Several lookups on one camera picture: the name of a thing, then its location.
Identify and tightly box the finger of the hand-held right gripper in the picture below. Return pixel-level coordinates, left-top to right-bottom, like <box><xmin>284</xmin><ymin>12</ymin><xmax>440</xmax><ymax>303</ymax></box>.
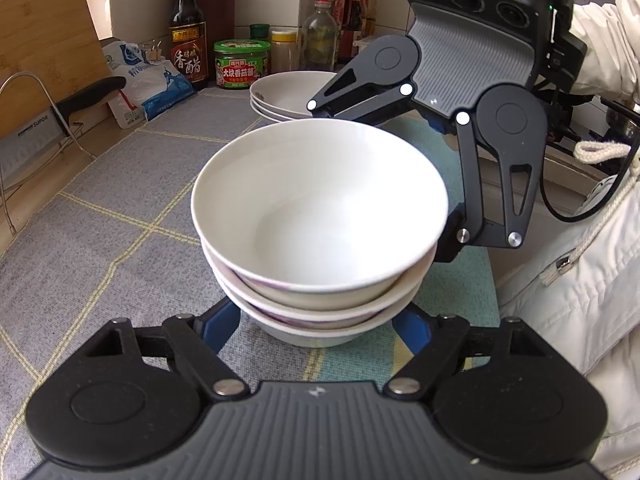
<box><xmin>435</xmin><ymin>111</ymin><xmax>546</xmax><ymax>264</ymax></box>
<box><xmin>306</xmin><ymin>61</ymin><xmax>417</xmax><ymax>123</ymax></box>

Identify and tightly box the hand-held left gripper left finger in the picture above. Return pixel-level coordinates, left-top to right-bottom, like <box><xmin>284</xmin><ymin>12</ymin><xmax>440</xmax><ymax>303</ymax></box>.
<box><xmin>87</xmin><ymin>299</ymin><xmax>251</xmax><ymax>401</ymax></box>

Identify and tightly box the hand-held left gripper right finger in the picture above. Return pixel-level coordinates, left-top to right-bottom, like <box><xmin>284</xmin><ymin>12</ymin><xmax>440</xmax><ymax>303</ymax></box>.
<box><xmin>385</xmin><ymin>306</ymin><xmax>563</xmax><ymax>401</ymax></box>

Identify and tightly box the white floral plate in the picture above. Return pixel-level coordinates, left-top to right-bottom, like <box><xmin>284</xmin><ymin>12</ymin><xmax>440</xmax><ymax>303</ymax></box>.
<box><xmin>250</xmin><ymin>97</ymin><xmax>311</xmax><ymax>118</ymax></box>
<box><xmin>249</xmin><ymin>71</ymin><xmax>351</xmax><ymax>113</ymax></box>
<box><xmin>252</xmin><ymin>105</ymin><xmax>301</xmax><ymax>124</ymax></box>

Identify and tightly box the white floral bowl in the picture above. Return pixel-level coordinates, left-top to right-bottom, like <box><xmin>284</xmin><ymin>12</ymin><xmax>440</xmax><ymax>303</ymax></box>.
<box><xmin>191</xmin><ymin>119</ymin><xmax>449</xmax><ymax>311</ymax></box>
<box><xmin>200</xmin><ymin>237</ymin><xmax>440</xmax><ymax>329</ymax></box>
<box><xmin>220</xmin><ymin>280</ymin><xmax>418</xmax><ymax>349</ymax></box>

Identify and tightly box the person's right forearm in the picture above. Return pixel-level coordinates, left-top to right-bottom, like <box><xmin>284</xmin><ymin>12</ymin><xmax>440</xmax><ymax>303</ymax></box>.
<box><xmin>570</xmin><ymin>0</ymin><xmax>640</xmax><ymax>106</ymax></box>

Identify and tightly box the white plastic box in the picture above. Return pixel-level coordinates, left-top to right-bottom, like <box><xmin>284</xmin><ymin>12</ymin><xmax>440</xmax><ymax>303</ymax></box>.
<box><xmin>352</xmin><ymin>35</ymin><xmax>381</xmax><ymax>59</ymax></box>

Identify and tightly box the red-cap glass oil bottle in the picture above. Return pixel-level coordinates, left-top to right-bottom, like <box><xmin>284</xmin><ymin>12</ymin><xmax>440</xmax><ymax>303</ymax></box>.
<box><xmin>301</xmin><ymin>0</ymin><xmax>338</xmax><ymax>73</ymax></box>

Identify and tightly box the yellow-lid spice jar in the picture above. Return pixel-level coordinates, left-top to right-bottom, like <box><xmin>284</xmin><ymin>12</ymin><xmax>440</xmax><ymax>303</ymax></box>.
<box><xmin>270</xmin><ymin>30</ymin><xmax>298</xmax><ymax>75</ymax></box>

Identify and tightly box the green-lid sauce jar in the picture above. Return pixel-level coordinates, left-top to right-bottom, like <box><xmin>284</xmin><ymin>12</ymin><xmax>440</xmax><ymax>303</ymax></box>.
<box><xmin>213</xmin><ymin>39</ymin><xmax>272</xmax><ymax>92</ymax></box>

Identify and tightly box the grey checked mat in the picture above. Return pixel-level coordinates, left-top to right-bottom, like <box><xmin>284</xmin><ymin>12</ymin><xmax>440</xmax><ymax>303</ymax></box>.
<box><xmin>0</xmin><ymin>80</ymin><xmax>501</xmax><ymax>480</ymax></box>

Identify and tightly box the dark red knife block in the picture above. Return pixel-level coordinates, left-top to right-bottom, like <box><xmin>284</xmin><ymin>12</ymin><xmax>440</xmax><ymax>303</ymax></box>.
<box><xmin>192</xmin><ymin>0</ymin><xmax>238</xmax><ymax>81</ymax></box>

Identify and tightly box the white jacket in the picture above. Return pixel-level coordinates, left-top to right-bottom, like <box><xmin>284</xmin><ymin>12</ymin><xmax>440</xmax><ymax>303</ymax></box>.
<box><xmin>495</xmin><ymin>141</ymin><xmax>640</xmax><ymax>480</ymax></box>

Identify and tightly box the dark vinegar bottle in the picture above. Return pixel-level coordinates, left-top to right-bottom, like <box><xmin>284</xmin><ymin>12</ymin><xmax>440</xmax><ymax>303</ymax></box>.
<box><xmin>168</xmin><ymin>0</ymin><xmax>208</xmax><ymax>86</ymax></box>

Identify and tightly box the white blue salt bag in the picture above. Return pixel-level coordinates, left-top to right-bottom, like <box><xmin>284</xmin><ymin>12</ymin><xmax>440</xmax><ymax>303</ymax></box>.
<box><xmin>102</xmin><ymin>40</ymin><xmax>197</xmax><ymax>128</ymax></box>

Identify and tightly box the bamboo cutting board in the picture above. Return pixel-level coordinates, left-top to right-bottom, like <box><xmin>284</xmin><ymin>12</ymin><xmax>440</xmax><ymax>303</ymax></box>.
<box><xmin>0</xmin><ymin>0</ymin><xmax>113</xmax><ymax>141</ymax></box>

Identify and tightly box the black cable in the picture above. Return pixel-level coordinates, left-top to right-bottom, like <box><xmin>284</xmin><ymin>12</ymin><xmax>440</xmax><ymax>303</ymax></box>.
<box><xmin>537</xmin><ymin>157</ymin><xmax>628</xmax><ymax>223</ymax></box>

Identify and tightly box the black-handled kitchen knife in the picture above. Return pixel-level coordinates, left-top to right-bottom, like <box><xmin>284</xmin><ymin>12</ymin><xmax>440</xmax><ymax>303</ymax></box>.
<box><xmin>0</xmin><ymin>76</ymin><xmax>127</xmax><ymax>171</ymax></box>

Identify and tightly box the metal wire rack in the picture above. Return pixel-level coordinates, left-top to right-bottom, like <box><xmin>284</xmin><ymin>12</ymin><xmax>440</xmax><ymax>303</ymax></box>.
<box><xmin>0</xmin><ymin>72</ymin><xmax>96</xmax><ymax>233</ymax></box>

